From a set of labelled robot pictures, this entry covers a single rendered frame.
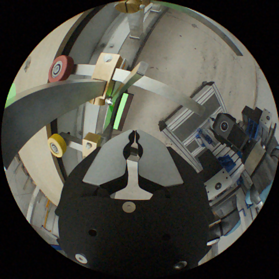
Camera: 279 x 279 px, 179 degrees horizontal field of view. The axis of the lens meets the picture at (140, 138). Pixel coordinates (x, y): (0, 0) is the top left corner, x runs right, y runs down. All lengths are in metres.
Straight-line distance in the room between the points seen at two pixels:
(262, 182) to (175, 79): 1.14
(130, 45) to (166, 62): 0.78
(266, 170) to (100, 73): 0.41
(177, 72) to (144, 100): 0.51
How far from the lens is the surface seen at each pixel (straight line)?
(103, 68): 0.25
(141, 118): 1.16
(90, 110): 0.55
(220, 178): 0.49
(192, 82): 1.26
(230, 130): 0.24
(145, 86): 0.24
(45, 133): 0.39
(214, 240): 0.58
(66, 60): 0.27
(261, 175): 0.25
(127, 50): 0.43
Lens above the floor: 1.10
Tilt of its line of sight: 59 degrees down
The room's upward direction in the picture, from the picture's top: 178 degrees clockwise
